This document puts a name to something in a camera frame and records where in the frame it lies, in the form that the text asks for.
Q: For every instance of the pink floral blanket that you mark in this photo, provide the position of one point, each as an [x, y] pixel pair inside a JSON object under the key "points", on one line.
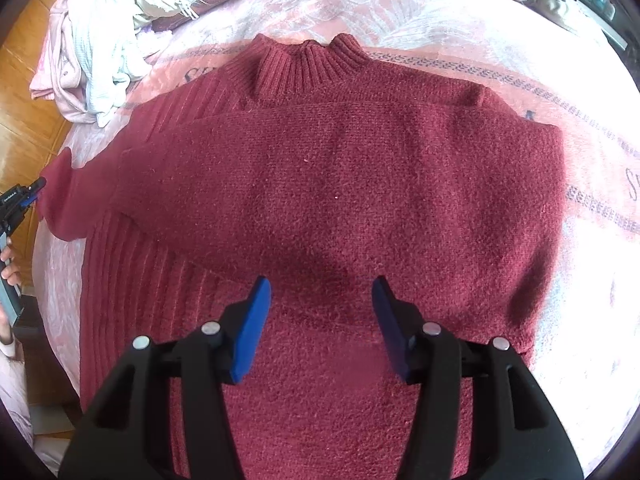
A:
{"points": [[450, 25]]}

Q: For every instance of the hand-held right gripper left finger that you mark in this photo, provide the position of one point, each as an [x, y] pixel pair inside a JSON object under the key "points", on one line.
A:
{"points": [[252, 330]]}

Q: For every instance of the small lilac garment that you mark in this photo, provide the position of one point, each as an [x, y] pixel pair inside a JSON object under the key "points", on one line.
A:
{"points": [[150, 37]]}

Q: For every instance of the person's left hand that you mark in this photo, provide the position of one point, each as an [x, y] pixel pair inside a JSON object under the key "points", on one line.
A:
{"points": [[10, 272]]}

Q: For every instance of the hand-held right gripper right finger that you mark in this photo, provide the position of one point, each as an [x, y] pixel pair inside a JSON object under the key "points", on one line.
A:
{"points": [[390, 330]]}

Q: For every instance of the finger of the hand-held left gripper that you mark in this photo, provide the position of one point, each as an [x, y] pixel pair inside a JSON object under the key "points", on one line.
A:
{"points": [[37, 191]]}

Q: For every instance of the pile of white pink clothes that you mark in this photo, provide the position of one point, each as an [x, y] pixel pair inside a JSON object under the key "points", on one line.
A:
{"points": [[105, 50]]}

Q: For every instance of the pale pink garment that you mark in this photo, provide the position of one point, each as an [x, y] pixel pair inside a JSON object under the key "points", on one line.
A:
{"points": [[57, 75]]}

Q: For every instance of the maroon knit sweater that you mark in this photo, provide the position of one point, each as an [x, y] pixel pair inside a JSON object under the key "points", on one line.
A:
{"points": [[340, 175]]}

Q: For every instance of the person's left forearm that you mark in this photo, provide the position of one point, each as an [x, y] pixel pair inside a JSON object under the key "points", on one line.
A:
{"points": [[12, 400]]}

